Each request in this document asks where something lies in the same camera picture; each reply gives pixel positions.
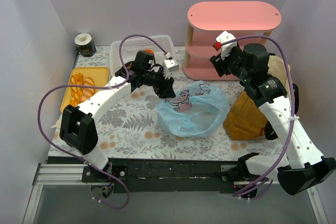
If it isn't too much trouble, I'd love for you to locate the pink three-tier shelf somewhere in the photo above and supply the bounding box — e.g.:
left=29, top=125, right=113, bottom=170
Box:
left=183, top=1, right=281, bottom=81

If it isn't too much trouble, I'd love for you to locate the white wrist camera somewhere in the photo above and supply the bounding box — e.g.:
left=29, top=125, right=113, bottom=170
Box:
left=162, top=52, right=179, bottom=79
left=214, top=31, right=237, bottom=60

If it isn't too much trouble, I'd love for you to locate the orange twisted snack food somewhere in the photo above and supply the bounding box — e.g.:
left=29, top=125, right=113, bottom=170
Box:
left=70, top=73, right=83, bottom=107

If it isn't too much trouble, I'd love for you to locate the blue plastic grocery bag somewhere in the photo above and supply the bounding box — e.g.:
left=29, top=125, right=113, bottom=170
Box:
left=156, top=81, right=229, bottom=137

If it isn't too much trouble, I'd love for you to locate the aluminium rail frame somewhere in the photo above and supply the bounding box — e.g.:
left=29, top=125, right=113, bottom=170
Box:
left=23, top=164, right=328, bottom=223

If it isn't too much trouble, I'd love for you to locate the small beige wooden spoon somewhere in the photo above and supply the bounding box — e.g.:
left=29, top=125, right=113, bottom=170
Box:
left=50, top=119, right=61, bottom=129

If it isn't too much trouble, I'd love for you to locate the small orange toy pumpkin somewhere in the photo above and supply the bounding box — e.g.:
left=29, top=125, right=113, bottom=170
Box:
left=144, top=49, right=154, bottom=55

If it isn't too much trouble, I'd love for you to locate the yellow canvas tote bag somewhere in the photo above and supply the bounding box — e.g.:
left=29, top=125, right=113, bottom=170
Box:
left=223, top=55, right=290, bottom=141

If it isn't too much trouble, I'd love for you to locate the white plastic basket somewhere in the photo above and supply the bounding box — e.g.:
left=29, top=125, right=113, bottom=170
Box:
left=109, top=35, right=175, bottom=76

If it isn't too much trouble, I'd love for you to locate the yellow plastic tray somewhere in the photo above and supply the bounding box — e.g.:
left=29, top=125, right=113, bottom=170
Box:
left=60, top=67, right=109, bottom=112

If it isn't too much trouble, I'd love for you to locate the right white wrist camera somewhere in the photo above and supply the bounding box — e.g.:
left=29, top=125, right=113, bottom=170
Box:
left=214, top=31, right=237, bottom=60

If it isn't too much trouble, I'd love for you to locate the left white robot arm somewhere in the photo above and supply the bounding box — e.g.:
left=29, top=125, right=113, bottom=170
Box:
left=60, top=50, right=179, bottom=182

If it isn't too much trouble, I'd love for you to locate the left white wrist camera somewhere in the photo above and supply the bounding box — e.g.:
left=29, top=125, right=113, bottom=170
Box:
left=162, top=52, right=179, bottom=79

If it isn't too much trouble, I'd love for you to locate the floral table mat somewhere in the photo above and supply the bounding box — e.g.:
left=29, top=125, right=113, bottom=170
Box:
left=48, top=46, right=289, bottom=163

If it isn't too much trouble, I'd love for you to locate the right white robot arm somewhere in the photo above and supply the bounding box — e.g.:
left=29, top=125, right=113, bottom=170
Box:
left=210, top=43, right=335, bottom=195

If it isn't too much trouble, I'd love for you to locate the dark tape roll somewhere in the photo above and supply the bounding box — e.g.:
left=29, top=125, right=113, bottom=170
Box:
left=75, top=33, right=97, bottom=57

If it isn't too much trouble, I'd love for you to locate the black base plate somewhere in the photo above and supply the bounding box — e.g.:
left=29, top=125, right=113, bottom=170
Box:
left=81, top=158, right=269, bottom=194

